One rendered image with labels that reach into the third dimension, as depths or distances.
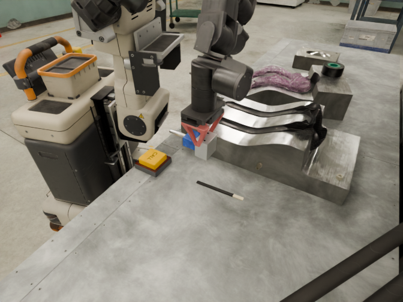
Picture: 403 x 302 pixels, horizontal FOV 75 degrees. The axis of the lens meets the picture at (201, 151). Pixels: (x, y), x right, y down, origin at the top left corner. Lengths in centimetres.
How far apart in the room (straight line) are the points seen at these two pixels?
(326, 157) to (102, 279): 64
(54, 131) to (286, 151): 86
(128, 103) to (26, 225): 113
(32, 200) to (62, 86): 103
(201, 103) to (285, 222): 35
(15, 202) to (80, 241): 145
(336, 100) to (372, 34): 326
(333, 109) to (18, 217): 184
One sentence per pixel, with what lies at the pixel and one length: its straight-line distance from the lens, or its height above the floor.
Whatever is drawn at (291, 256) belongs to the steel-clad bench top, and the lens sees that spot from 65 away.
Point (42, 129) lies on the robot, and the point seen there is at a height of 76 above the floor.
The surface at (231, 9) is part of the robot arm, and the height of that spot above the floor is 123.
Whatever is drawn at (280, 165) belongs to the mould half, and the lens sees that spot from 74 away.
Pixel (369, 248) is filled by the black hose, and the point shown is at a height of 88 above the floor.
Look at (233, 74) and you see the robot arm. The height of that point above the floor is 114.
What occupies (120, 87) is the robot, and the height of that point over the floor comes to 89.
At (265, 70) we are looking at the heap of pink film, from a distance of 119.
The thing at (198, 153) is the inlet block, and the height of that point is 92.
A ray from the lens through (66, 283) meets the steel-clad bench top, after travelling 65.
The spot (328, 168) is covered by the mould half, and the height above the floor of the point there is 86.
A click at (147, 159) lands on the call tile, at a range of 78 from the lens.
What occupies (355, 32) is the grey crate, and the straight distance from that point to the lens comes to 431.
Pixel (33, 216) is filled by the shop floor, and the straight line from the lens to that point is 197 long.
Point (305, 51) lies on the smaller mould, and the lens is 159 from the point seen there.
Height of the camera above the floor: 134
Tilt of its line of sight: 39 degrees down
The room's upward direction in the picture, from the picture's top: straight up
